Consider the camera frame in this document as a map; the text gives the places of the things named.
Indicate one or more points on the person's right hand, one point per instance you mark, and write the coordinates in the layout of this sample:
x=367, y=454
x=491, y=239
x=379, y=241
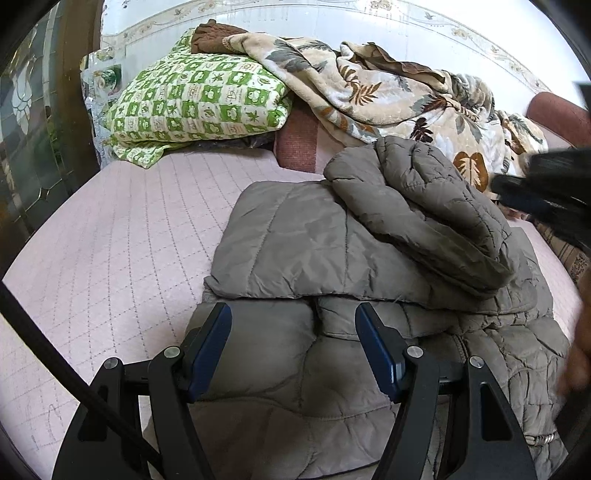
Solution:
x=577, y=369

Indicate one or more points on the wooden door with glass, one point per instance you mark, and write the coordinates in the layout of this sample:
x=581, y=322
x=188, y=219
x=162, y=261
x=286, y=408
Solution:
x=41, y=138

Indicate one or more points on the beige striped cushion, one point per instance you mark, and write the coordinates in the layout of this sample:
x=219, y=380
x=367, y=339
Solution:
x=572, y=258

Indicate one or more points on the grey puffer jacket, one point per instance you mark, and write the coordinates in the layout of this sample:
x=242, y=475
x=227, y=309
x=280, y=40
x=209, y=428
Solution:
x=300, y=240

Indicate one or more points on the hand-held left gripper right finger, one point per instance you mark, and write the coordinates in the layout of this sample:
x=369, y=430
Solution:
x=378, y=350

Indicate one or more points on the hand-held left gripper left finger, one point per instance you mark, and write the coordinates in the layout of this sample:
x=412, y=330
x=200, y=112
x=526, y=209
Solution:
x=212, y=341

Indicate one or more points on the clear plastic bag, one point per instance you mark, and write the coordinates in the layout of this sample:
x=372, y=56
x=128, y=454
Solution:
x=94, y=83

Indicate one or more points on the green checked pillow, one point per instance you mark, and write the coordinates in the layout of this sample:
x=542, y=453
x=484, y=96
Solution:
x=194, y=101

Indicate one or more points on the leaf print blanket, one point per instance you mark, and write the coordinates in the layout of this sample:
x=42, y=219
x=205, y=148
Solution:
x=392, y=92

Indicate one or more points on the brown cloth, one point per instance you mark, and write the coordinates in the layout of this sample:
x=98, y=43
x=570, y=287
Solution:
x=207, y=37

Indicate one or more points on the pink quilted mat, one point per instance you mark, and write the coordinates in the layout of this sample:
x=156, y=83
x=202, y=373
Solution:
x=115, y=254

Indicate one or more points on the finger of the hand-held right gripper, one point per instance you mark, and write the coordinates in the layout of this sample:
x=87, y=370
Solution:
x=512, y=191

